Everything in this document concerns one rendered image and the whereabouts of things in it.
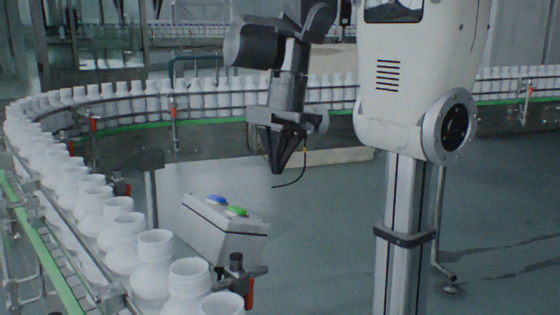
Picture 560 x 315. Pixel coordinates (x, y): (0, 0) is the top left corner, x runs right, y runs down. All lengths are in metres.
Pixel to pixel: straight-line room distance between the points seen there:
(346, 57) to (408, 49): 3.78
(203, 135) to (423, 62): 1.27
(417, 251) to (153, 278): 0.70
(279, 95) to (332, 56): 3.96
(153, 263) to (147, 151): 1.47
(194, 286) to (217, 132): 1.60
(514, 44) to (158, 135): 5.22
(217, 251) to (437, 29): 0.54
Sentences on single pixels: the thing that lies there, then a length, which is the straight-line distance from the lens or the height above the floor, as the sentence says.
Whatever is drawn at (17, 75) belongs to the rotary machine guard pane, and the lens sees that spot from 3.57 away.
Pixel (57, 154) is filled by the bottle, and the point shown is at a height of 1.16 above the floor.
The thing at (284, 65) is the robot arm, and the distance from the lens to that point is 0.68.
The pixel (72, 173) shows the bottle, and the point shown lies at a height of 1.16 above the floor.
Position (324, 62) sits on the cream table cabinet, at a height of 1.03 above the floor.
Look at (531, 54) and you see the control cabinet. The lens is 6.73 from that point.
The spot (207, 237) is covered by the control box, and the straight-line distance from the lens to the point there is 0.69.
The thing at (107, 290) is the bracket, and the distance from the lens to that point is 0.53.
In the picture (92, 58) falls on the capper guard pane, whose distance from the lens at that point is 5.62.
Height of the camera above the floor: 1.38
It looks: 16 degrees down
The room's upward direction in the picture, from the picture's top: straight up
